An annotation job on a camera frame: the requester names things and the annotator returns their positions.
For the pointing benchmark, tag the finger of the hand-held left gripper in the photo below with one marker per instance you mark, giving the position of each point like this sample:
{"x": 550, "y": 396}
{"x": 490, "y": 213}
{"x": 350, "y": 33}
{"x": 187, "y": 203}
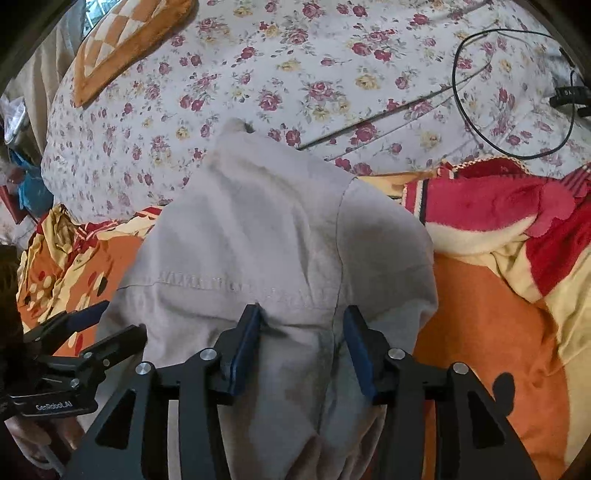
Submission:
{"x": 122, "y": 339}
{"x": 90, "y": 313}

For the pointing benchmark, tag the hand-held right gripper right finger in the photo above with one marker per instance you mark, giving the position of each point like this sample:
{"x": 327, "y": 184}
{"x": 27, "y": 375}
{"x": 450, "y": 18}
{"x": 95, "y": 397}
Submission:
{"x": 359, "y": 357}

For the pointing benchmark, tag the blue plastic bag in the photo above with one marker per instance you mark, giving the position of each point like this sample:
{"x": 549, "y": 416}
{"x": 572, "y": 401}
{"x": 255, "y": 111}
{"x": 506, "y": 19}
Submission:
{"x": 30, "y": 189}

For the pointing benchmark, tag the grey garment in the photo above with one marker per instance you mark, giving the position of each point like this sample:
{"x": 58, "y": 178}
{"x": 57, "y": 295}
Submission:
{"x": 277, "y": 230}

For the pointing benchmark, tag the small black device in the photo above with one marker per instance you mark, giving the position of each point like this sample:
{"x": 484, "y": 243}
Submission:
{"x": 568, "y": 95}

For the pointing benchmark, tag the floral bedsheet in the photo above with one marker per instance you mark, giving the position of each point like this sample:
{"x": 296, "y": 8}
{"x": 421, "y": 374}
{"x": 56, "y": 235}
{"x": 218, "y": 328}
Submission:
{"x": 277, "y": 60}

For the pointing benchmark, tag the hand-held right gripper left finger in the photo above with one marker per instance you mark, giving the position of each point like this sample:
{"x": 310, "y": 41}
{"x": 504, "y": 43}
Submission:
{"x": 244, "y": 350}

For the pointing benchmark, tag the orange red printed blanket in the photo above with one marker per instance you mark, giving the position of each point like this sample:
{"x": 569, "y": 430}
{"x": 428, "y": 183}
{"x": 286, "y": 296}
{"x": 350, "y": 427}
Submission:
{"x": 485, "y": 323}

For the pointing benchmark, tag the orange checkered pillow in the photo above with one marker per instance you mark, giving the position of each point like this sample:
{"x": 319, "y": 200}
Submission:
{"x": 120, "y": 50}

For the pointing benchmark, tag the beige curtain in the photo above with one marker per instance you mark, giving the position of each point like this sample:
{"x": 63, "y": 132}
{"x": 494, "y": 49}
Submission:
{"x": 46, "y": 69}

